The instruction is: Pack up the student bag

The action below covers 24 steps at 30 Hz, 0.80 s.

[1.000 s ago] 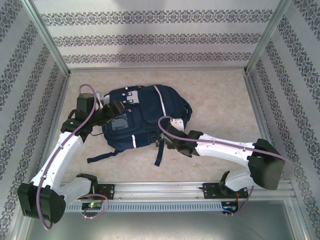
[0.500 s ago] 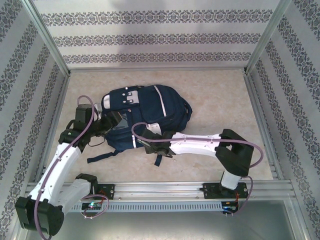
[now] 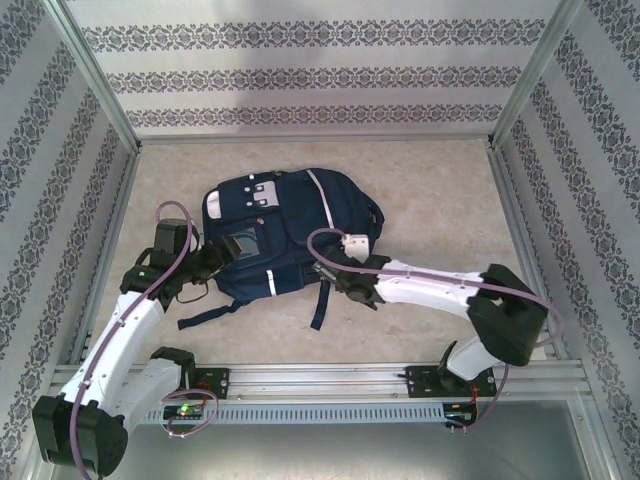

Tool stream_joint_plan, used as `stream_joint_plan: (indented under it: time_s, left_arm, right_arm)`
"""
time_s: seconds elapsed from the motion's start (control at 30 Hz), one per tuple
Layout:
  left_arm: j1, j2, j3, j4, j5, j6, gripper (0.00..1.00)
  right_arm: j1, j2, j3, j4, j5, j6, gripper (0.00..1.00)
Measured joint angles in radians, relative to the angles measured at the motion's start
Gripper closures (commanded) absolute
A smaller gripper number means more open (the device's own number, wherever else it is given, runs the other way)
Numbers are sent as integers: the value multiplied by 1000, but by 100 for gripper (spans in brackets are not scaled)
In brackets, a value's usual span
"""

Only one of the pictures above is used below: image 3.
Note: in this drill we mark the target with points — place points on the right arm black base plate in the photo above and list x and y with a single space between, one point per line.
425 382

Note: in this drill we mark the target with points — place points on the aluminium mounting rail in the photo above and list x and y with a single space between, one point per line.
325 382

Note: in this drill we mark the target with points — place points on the grey metal sheet panel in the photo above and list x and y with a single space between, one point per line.
325 450

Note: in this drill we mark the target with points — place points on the left small circuit board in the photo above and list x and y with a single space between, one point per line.
184 412

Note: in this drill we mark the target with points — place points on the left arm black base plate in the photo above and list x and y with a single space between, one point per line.
215 382

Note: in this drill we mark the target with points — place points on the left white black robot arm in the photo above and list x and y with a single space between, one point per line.
125 325

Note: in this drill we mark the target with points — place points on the right small circuit board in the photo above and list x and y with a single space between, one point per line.
459 417

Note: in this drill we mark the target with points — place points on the aluminium side rail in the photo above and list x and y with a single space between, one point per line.
525 245
125 190

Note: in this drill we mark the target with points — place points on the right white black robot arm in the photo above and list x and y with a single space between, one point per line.
425 290

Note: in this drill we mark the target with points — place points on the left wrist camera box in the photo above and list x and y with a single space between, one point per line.
194 243

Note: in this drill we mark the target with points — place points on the navy blue backpack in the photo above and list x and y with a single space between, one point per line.
290 225

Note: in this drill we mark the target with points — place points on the small circuit board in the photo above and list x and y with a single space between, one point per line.
184 412
459 417

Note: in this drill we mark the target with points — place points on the aluminium back rail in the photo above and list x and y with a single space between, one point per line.
250 140

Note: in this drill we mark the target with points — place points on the aluminium frame post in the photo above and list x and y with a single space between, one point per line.
533 75
96 75

